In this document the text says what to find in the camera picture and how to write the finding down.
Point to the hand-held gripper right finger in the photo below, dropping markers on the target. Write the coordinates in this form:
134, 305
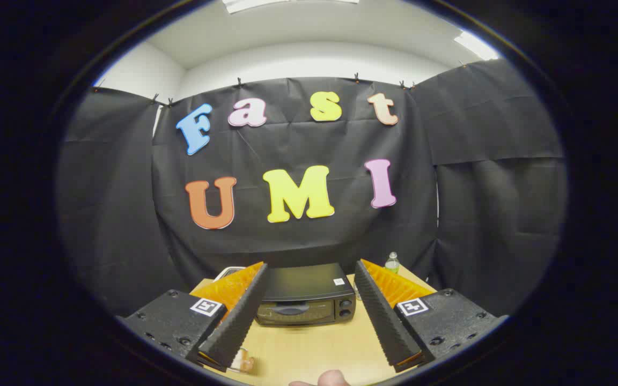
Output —
381, 316

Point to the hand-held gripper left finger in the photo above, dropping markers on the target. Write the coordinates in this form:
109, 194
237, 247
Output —
242, 316

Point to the sandwich with lettuce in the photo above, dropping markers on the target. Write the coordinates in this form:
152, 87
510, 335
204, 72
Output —
248, 365

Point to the black toaster oven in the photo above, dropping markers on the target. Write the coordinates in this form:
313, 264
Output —
309, 284

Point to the white food tray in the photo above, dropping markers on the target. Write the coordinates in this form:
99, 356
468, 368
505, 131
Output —
240, 358

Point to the white pop-up toaster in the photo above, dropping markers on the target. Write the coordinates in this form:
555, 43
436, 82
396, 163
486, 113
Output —
229, 270

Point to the green label water bottle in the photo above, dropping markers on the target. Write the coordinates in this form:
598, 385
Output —
392, 262

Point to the black backdrop cloth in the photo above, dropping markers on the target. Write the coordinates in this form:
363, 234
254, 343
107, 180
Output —
298, 145

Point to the row of small cloth clips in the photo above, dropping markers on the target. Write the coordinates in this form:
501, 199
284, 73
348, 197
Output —
239, 82

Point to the small ceiling light panel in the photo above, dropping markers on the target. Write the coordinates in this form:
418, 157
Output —
476, 46

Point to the long ceiling light panel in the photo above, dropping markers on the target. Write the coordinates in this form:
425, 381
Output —
287, 3

